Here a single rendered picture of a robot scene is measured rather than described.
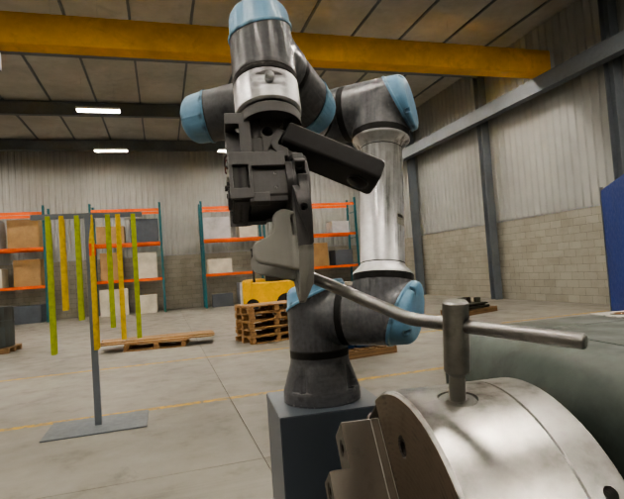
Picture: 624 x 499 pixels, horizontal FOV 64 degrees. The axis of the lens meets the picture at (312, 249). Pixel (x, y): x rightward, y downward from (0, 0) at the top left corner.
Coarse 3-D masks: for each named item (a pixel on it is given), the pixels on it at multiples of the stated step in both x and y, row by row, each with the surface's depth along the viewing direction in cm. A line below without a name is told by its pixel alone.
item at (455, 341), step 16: (448, 304) 42; (464, 304) 41; (448, 320) 42; (464, 320) 41; (448, 336) 42; (464, 336) 42; (448, 352) 42; (464, 352) 42; (448, 368) 42; (464, 368) 42; (464, 384) 42; (448, 400) 43; (464, 400) 42
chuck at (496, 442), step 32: (448, 384) 48; (480, 384) 46; (384, 416) 49; (416, 416) 41; (448, 416) 40; (480, 416) 40; (512, 416) 40; (416, 448) 41; (448, 448) 37; (480, 448) 37; (512, 448) 37; (544, 448) 37; (416, 480) 41; (448, 480) 35; (480, 480) 35; (512, 480) 35; (544, 480) 35; (576, 480) 35
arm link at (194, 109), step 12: (228, 84) 70; (192, 96) 72; (204, 96) 71; (216, 96) 70; (228, 96) 69; (180, 108) 73; (192, 108) 71; (204, 108) 70; (216, 108) 69; (228, 108) 69; (192, 120) 71; (204, 120) 71; (216, 120) 70; (336, 120) 102; (192, 132) 73; (204, 132) 72; (216, 132) 72; (324, 132) 100; (336, 132) 103
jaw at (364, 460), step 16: (352, 432) 49; (368, 432) 50; (352, 448) 48; (368, 448) 49; (384, 448) 49; (352, 464) 47; (368, 464) 48; (384, 464) 48; (336, 480) 46; (352, 480) 47; (368, 480) 47; (384, 480) 47; (336, 496) 46; (352, 496) 46; (368, 496) 46; (384, 496) 46
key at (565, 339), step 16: (336, 288) 50; (352, 288) 49; (368, 304) 48; (384, 304) 47; (400, 320) 45; (416, 320) 44; (432, 320) 43; (496, 336) 40; (512, 336) 39; (528, 336) 38; (544, 336) 37; (560, 336) 36; (576, 336) 36
